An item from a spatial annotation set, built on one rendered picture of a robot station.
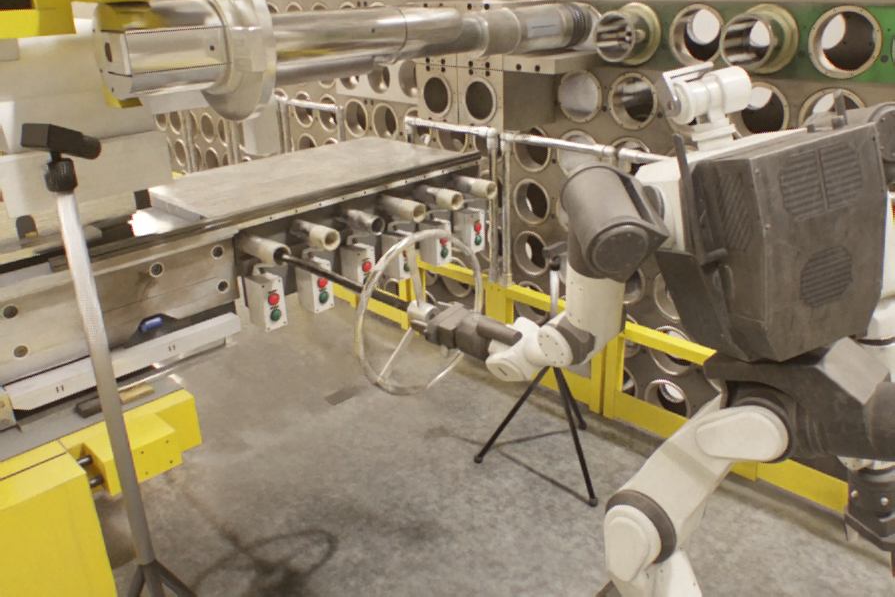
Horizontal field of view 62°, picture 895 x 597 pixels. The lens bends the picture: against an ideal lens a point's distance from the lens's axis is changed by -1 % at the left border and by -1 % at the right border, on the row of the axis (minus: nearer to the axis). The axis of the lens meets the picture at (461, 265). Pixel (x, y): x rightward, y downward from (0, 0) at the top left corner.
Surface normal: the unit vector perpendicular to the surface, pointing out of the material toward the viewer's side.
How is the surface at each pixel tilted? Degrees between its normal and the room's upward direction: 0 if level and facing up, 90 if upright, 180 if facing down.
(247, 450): 0
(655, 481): 90
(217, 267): 90
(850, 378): 28
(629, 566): 90
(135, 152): 90
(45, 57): 65
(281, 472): 0
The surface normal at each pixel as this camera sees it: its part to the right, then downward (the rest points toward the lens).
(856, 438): -0.53, 0.63
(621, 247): 0.16, 0.66
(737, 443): -0.68, 0.28
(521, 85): 0.71, 0.23
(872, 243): 0.32, 0.33
